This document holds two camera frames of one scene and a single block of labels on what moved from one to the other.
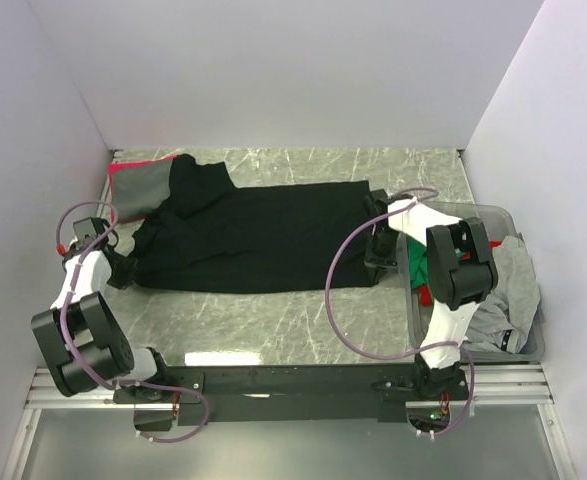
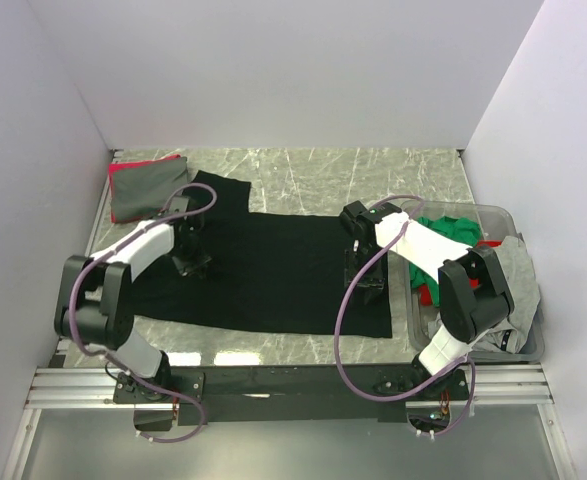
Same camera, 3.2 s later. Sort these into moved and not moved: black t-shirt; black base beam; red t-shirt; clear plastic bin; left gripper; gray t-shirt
Moved: left gripper; black t-shirt
Not moved: clear plastic bin; black base beam; red t-shirt; gray t-shirt
